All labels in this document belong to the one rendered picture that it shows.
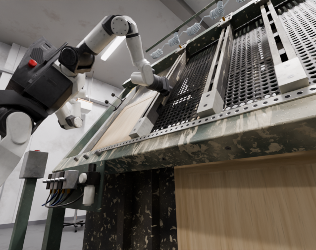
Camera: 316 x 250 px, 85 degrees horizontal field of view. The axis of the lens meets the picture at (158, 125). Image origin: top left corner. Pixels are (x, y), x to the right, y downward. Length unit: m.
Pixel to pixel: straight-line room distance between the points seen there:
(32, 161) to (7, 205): 3.49
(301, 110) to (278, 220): 0.38
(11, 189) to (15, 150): 3.99
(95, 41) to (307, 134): 0.86
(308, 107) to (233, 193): 0.41
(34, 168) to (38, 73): 0.69
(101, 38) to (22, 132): 0.54
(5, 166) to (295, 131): 1.00
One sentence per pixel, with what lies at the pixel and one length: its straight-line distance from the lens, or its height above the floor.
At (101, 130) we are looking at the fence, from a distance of 1.50.
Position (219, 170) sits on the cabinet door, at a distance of 0.79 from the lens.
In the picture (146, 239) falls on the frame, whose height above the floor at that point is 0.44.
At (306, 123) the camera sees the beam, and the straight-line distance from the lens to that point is 0.51.
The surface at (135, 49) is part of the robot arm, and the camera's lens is 0.91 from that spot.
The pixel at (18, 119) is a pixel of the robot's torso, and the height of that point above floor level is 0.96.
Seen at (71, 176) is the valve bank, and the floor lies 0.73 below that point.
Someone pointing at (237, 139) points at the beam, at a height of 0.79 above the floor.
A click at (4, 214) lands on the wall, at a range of 4.93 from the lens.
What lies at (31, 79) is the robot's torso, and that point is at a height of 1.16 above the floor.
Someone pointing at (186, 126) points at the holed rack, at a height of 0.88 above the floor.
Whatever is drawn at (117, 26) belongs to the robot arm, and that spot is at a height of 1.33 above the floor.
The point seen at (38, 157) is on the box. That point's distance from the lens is 1.48.
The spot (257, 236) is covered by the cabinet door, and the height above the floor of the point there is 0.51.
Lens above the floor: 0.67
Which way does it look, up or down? 20 degrees up
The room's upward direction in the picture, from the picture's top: 1 degrees counter-clockwise
